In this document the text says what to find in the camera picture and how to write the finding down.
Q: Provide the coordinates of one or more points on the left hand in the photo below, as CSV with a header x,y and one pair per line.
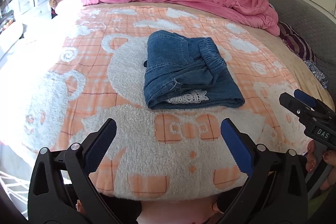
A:
x,y
80,208

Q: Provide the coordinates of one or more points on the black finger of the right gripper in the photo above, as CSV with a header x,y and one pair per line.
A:
x,y
310,103
287,101

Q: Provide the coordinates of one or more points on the orange plaid bear blanket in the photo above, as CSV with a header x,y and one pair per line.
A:
x,y
167,154

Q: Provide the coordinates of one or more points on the purple striped pillow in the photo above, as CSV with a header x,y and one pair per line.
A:
x,y
296,43

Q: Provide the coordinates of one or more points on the blue denim lace-hem pants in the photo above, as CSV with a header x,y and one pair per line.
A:
x,y
187,73

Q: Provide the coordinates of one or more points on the grey quilted headboard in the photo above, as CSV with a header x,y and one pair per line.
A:
x,y
316,28

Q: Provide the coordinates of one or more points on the right hand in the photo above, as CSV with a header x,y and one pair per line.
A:
x,y
316,177

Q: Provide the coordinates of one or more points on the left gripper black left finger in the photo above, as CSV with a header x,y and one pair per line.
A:
x,y
49,200

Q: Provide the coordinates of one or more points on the white drawer cabinet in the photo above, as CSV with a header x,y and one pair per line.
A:
x,y
27,10

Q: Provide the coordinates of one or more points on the blue floral pillow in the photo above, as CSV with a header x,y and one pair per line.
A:
x,y
318,74

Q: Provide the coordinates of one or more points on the yellow-green sleeve forearm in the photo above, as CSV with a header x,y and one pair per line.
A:
x,y
320,209

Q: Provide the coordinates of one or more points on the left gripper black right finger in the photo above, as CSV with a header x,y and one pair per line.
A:
x,y
275,189

